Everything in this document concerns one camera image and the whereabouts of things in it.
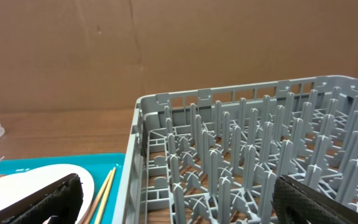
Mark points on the teal plastic tray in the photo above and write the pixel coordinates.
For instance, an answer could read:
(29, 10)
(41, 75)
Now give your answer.
(92, 169)

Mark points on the light wooden chopstick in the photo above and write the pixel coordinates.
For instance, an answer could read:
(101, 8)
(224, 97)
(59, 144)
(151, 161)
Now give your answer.
(98, 197)

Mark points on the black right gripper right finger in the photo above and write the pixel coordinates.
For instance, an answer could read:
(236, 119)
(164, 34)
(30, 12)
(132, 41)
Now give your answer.
(297, 203)

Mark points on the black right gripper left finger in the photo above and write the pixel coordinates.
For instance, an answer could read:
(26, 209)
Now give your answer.
(62, 205)

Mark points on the grey dishwasher rack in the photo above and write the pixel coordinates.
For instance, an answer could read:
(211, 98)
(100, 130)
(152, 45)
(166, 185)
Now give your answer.
(214, 154)

